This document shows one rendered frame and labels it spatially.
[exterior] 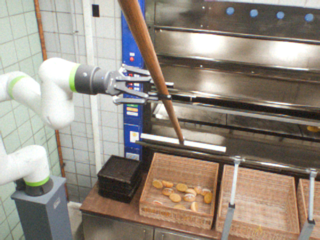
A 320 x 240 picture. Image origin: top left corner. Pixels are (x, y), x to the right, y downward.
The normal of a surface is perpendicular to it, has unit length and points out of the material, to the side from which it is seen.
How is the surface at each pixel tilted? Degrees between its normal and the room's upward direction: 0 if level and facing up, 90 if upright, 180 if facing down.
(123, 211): 0
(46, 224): 90
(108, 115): 90
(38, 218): 90
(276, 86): 70
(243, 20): 90
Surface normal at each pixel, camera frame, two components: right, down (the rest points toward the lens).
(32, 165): 0.64, 0.37
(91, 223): -0.22, 0.47
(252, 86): -0.19, 0.15
